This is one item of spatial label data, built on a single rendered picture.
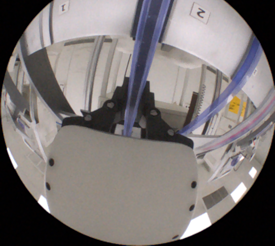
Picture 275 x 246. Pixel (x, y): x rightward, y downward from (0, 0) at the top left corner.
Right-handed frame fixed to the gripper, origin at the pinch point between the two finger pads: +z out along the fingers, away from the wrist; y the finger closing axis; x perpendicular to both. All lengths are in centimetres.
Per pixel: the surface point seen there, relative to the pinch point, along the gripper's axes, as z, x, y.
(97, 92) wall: 135, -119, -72
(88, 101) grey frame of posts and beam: 22.5, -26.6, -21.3
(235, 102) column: 147, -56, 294
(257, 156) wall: -107, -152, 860
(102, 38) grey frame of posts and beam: 40.4, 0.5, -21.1
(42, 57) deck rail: 3.5, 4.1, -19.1
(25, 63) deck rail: -1.0, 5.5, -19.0
